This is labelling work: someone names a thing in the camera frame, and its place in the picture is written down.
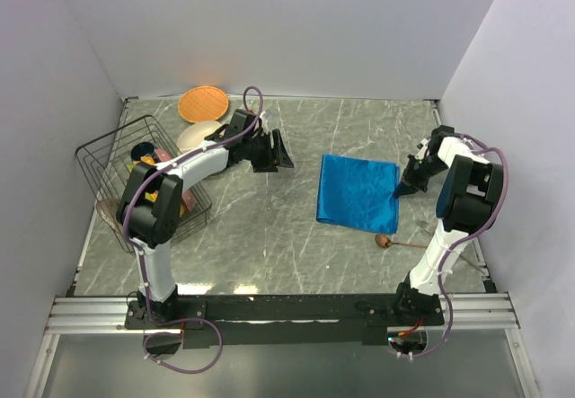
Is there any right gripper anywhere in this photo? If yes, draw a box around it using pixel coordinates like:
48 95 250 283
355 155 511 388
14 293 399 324
394 155 448 198

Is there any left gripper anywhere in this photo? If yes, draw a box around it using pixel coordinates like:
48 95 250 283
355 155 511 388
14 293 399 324
243 129 294 173

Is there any blue cloth napkin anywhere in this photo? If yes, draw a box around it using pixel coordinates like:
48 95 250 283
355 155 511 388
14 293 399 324
315 154 400 234

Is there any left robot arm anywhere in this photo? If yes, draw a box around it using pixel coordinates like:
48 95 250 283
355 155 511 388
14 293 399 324
116 110 294 328

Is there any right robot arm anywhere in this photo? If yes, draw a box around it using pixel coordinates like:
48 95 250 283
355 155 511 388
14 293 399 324
393 125 509 325

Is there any metal fork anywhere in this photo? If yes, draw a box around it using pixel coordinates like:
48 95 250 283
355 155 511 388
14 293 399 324
416 220 437 234

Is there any wooden spoon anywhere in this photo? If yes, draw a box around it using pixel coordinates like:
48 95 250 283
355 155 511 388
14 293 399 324
375 234 427 249

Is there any cream divided plate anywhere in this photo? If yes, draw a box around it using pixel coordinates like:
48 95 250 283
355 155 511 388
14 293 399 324
176 120 222 154

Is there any orange woven round mat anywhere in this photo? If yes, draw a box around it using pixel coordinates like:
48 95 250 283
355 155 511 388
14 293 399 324
178 85 229 123

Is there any pink plate in rack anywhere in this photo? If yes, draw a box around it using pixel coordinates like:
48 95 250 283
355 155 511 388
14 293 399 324
155 148 197 217

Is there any yellow plate in rack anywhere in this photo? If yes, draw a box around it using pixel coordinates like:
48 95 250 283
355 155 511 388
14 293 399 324
127 155 186 217

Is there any dark blue bowl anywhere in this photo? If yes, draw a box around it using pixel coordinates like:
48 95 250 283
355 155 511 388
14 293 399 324
130 142 155 161

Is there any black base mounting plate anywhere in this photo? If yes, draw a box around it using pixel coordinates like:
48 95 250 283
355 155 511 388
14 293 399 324
124 294 445 349

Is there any brown wooden plate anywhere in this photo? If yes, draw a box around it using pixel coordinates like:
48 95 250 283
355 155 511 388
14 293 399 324
95 199 122 234

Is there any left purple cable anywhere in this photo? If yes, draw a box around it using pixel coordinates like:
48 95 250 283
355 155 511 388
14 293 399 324
121 85 266 376

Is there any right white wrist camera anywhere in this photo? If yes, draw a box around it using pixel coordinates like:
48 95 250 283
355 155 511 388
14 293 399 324
415 138 429 161

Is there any aluminium rail frame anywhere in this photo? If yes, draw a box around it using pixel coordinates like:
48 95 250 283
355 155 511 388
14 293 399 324
24 293 542 397

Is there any black wire dish rack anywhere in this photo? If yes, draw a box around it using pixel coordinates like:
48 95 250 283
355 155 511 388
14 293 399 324
75 115 212 243

